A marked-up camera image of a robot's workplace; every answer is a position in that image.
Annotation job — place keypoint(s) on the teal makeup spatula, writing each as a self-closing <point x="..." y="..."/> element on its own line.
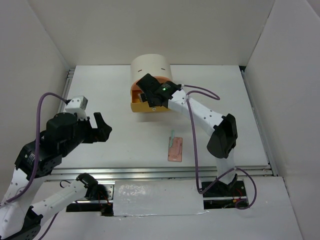
<point x="171" y="138"/>

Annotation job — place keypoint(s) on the pink makeup packet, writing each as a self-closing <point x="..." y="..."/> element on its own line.
<point x="176" y="151"/>

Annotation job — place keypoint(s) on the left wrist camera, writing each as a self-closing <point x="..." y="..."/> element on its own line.
<point x="77" y="105"/>

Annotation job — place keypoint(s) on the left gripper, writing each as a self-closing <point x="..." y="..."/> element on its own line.
<point x="102" y="133"/>

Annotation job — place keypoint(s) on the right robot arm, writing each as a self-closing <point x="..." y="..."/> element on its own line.
<point x="221" y="129"/>

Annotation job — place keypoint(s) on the aluminium rail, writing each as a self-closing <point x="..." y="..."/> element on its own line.
<point x="153" y="173"/>

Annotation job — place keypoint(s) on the cream oval drawer cabinet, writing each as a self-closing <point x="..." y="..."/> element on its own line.
<point x="153" y="64"/>

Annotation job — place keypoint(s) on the white foil-taped cover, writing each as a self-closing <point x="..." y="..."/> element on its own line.
<point x="157" y="198"/>

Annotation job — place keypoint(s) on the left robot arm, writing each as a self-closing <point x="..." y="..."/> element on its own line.
<point x="20" y="218"/>

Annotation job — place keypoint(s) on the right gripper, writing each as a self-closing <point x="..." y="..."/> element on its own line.
<point x="150" y="104"/>

